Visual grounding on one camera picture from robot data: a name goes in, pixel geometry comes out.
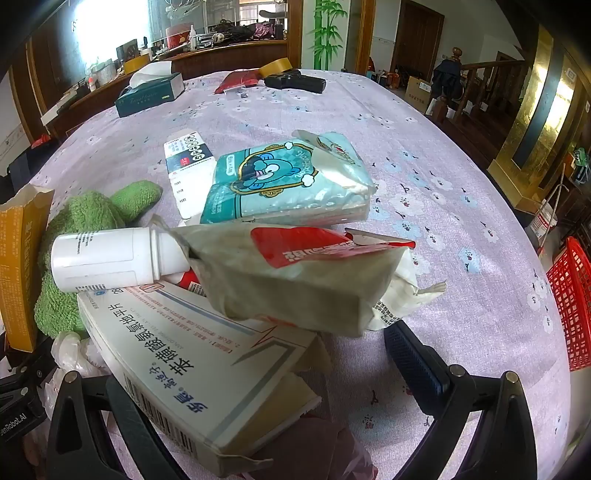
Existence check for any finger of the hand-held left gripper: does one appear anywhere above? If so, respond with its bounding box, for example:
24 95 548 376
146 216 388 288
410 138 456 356
0 331 56 377

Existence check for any white plastic bottle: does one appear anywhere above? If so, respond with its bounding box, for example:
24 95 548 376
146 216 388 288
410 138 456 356
51 227 192 294

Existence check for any large white medicine box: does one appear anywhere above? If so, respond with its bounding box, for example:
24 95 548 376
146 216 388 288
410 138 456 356
78 279 324 478

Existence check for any brown wooden door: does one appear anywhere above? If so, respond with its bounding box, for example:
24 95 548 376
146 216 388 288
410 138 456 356
390 0 446 75

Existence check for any yellow tape roll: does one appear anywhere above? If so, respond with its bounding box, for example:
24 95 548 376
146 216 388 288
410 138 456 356
259 58 293 79

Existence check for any yellow box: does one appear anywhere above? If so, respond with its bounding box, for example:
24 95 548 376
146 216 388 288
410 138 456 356
124 55 153 75

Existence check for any gold and black pillar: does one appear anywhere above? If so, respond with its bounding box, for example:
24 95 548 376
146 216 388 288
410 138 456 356
487 28 585 215

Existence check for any red round gift box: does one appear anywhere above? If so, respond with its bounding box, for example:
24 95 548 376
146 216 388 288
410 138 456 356
165 25 192 49

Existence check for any purple floral tablecloth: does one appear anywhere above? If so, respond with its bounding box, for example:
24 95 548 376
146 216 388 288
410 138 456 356
28 69 578 480

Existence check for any orange paper box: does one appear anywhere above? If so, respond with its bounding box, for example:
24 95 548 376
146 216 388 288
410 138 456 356
0 184 55 352

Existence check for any green bamboo wall decal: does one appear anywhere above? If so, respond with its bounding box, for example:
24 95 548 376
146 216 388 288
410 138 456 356
307 0 348 70

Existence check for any wooden staircase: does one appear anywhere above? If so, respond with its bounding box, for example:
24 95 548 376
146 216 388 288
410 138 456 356
443 46 529 139

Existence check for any white bucket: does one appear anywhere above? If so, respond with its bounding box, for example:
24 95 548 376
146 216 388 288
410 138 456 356
527 200 558 241

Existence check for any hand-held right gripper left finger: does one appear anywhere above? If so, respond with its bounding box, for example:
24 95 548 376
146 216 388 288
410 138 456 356
46 371 192 480

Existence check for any white plastic bag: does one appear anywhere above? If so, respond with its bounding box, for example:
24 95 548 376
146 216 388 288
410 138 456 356
44 331 112 416

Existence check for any teal tissue pack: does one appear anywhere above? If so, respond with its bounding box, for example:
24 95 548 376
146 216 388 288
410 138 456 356
199 129 376 227

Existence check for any cardboard box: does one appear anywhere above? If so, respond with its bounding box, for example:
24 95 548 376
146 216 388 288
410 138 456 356
406 76 437 112

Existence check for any red packet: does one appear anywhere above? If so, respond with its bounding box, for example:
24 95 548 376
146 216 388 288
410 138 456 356
215 69 262 95

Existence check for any dark green tissue box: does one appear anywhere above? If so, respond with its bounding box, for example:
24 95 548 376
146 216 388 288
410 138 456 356
115 61 184 118

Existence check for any dark jacket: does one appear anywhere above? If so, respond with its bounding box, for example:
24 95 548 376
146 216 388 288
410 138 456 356
431 58 465 100

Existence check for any dark navy bag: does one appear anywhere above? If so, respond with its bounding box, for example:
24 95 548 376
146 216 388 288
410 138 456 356
7 148 42 185

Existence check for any green towel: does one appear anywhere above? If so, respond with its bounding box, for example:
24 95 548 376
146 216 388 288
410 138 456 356
34 181 163 337

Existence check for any red plastic basket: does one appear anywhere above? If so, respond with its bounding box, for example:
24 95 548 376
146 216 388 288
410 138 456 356
546 236 591 372

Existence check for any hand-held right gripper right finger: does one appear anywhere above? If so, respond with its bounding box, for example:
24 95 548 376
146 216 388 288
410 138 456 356
383 320 539 480

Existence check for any black pouch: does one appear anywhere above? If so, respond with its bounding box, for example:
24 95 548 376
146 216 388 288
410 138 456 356
264 69 327 93

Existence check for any wooden counter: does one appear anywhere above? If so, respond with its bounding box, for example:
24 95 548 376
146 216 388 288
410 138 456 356
28 39 289 139

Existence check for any red and silver snack bag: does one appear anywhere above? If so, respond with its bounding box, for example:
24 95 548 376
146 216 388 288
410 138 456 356
150 217 448 340

